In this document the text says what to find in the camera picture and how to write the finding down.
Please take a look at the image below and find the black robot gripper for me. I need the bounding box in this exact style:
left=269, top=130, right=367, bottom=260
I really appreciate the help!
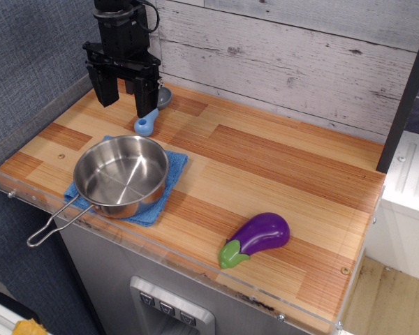
left=83, top=10, right=161, bottom=118

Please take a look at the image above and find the blue handled grey spoon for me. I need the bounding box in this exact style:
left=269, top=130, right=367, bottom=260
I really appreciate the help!
left=133, top=87, right=174, bottom=137

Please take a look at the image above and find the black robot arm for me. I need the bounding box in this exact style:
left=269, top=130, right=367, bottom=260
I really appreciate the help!
left=83, top=1, right=161, bottom=118

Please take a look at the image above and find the purple toy eggplant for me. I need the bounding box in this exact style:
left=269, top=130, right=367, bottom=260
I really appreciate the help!
left=218, top=212, right=291, bottom=269

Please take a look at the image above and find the blue folded cloth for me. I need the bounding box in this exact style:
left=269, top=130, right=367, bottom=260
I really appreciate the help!
left=64, top=135, right=188, bottom=227

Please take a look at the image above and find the stainless steel pot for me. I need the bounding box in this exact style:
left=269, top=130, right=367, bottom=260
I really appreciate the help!
left=27, top=135, right=170, bottom=248

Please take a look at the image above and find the silver toy fridge cabinet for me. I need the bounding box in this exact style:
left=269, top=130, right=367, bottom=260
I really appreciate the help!
left=56, top=218, right=341, bottom=334

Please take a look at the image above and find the clear acrylic edge guard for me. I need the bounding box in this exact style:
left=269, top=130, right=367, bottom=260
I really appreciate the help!
left=0, top=165, right=387, bottom=335

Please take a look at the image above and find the silver dispenser button panel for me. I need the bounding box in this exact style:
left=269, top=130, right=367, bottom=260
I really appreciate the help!
left=130, top=276, right=216, bottom=334

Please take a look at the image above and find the white plastic cabinet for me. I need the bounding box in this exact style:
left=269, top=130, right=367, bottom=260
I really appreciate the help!
left=364, top=131, right=419, bottom=278

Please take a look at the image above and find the black cable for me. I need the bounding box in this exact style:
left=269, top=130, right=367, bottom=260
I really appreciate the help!
left=135, top=0, right=161, bottom=34

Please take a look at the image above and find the black vertical post right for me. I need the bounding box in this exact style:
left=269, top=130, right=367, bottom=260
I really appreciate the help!
left=376, top=50, right=419, bottom=173

